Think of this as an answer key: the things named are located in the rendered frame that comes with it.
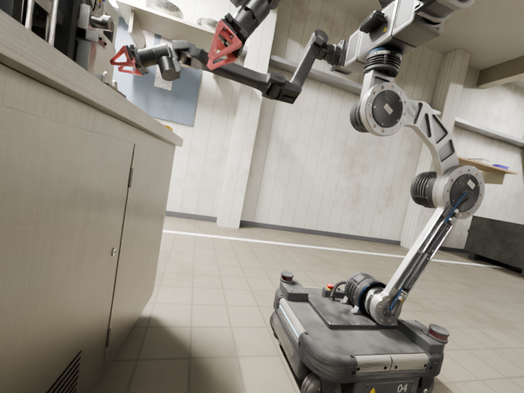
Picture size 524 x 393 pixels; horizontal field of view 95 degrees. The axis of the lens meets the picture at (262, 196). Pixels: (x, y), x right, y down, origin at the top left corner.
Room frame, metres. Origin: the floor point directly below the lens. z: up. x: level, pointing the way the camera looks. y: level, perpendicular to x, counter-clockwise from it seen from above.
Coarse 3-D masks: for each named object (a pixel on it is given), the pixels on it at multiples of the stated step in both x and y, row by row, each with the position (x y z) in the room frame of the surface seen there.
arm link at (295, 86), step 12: (312, 36) 1.19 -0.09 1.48; (324, 36) 1.20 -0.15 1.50; (312, 48) 1.17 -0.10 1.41; (312, 60) 1.14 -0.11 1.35; (300, 72) 1.09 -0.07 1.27; (276, 84) 1.00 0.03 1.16; (288, 84) 1.02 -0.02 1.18; (300, 84) 1.06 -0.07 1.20; (276, 96) 1.05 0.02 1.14; (288, 96) 1.05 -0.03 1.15
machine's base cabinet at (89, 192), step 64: (0, 64) 0.27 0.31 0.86; (0, 128) 0.27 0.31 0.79; (64, 128) 0.38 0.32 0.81; (128, 128) 0.62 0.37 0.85; (0, 192) 0.28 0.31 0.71; (64, 192) 0.40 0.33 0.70; (128, 192) 0.67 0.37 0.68; (0, 256) 0.29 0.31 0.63; (64, 256) 0.42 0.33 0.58; (128, 256) 0.74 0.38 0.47; (0, 320) 0.30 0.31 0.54; (64, 320) 0.44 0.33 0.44; (128, 320) 0.83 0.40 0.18; (0, 384) 0.31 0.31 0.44; (64, 384) 0.47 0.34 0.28
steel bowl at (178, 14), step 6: (150, 0) 2.64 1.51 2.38; (156, 0) 2.63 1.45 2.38; (162, 0) 2.63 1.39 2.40; (150, 6) 2.67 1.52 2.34; (156, 6) 2.65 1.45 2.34; (162, 6) 2.65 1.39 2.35; (168, 6) 2.67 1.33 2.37; (174, 6) 2.70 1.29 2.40; (168, 12) 2.70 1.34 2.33; (174, 12) 2.72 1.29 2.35; (180, 12) 2.78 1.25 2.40; (180, 18) 2.82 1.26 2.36
